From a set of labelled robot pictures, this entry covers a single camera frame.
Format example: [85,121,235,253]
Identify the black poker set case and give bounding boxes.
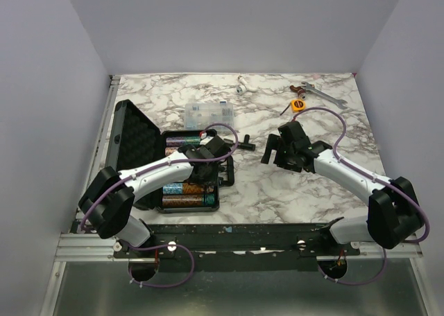
[105,100,234,213]

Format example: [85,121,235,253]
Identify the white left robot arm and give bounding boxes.
[78,136,230,257]

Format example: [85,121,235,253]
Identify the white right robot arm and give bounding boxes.
[261,121,425,255]

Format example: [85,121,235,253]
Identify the green poker chip row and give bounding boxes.
[166,136,200,147]

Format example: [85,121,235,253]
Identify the black T-shaped pipe fitting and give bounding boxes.
[224,134,256,151]

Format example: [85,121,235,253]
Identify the orange poker chip row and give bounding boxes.
[164,147,178,157]

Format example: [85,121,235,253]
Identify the yellow tape measure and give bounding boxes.
[290,99,306,113]

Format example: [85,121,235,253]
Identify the clear plastic organizer box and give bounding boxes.
[184,101,234,130]

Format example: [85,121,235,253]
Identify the lower poker chip rows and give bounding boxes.
[162,182,216,208]

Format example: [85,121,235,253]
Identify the silver open-end wrench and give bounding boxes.
[301,82,348,109]

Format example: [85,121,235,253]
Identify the brown handled tool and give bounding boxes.
[289,85,307,100]

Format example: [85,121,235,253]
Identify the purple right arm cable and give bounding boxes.
[294,107,431,286]

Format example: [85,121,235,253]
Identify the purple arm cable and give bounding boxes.
[294,107,431,286]
[79,123,239,289]

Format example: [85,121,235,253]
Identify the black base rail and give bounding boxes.
[114,224,360,272]

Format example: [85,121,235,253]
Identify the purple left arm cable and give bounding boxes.
[79,123,239,289]

